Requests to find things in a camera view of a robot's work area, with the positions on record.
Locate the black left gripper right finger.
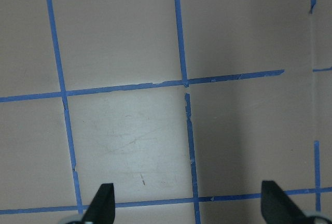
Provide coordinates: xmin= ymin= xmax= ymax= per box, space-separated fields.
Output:
xmin=260 ymin=180 xmax=307 ymax=224

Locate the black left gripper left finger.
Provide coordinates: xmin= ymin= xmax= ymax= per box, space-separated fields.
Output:
xmin=81 ymin=183 xmax=115 ymax=224

